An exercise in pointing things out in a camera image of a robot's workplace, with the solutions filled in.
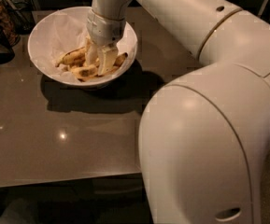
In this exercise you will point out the white bowl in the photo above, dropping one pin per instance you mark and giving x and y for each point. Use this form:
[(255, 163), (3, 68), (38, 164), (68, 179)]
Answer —
[(44, 34)]

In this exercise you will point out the white paper liner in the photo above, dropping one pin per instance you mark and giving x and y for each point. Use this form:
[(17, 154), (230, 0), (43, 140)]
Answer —
[(56, 31)]

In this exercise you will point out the lower yellow banana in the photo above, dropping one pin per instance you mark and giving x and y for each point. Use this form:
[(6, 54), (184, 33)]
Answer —
[(110, 72)]

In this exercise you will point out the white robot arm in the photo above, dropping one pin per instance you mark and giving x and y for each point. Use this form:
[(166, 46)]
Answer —
[(203, 137)]

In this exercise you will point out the right small banana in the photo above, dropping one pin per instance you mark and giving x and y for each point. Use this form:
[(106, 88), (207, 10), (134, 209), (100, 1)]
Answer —
[(120, 59)]

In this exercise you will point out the curved yellow banana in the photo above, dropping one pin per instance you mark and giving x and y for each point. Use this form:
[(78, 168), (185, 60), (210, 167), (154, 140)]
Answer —
[(84, 72)]

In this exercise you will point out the top spotted banana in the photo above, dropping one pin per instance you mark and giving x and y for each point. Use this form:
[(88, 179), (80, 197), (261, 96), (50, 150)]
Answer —
[(72, 57)]

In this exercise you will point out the black wire basket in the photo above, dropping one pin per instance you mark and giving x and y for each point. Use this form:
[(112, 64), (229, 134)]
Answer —
[(21, 14)]

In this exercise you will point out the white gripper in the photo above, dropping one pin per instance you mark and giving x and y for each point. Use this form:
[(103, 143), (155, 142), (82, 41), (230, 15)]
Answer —
[(105, 30)]

